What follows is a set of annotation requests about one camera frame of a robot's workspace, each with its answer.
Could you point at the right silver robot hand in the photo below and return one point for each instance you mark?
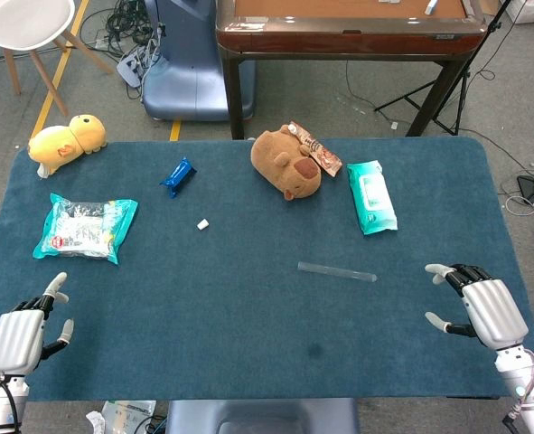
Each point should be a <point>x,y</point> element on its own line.
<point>497,312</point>

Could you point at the brown mahjong table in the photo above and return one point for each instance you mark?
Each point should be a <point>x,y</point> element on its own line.
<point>339,43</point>

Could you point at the brown capybara plush toy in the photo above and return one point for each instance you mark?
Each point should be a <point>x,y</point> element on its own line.
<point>280,163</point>

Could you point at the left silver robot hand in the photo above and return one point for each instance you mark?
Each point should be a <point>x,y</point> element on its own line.
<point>15,339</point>

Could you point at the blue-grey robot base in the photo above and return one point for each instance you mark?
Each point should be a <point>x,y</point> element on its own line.
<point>262,416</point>

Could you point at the clear plastic tube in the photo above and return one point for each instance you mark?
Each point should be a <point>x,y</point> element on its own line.
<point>334,271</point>

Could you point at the yellow plush toy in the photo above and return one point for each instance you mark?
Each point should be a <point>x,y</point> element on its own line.
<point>59,144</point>

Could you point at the black tripod stand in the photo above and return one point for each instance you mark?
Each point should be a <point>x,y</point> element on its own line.
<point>461,104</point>

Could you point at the white chair with wooden legs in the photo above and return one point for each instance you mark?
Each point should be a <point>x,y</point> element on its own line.
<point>18,22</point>

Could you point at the grey power strip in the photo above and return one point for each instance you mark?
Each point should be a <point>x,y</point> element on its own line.
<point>131,63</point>

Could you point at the blue-grey machine base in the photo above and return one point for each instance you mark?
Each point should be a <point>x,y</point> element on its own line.
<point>190,68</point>

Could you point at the blue cookie packet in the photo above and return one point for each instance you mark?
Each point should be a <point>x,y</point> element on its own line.
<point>178,177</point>

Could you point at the black smartphone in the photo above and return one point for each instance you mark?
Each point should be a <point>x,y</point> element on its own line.
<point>529,189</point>

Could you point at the green wet wipes pack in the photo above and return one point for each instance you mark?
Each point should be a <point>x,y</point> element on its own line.
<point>372,199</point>

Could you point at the white mahjong tile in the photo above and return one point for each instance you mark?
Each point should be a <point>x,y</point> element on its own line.
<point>431,5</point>

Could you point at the clear plastic bag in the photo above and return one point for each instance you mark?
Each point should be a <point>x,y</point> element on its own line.
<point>126,413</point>

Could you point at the blue table cloth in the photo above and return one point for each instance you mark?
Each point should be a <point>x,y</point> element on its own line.
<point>248,294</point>

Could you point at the brown snack packet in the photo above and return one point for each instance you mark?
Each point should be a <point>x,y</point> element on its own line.
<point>325,158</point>

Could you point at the teal snack bag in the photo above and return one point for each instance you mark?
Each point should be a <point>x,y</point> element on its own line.
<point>81,228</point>

